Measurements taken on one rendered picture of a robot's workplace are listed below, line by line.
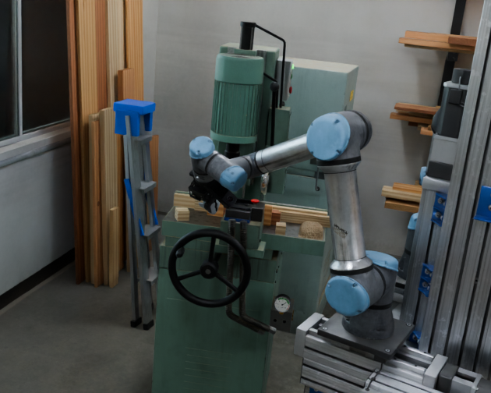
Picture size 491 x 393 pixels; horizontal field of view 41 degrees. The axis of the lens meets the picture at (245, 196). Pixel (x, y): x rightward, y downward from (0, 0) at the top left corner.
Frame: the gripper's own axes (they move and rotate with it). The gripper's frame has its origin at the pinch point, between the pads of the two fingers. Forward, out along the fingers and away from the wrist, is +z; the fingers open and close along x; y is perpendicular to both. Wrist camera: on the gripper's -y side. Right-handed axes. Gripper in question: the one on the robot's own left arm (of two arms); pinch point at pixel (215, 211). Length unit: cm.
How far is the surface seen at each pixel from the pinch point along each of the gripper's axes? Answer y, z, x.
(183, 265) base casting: 9.8, 28.8, 11.0
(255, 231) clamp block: -13.2, 7.4, -3.7
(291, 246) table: -24.1, 19.6, -10.8
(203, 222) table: 8.9, 17.6, -3.0
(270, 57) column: 15, -9, -67
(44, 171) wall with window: 140, 102, -31
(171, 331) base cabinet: 7, 50, 29
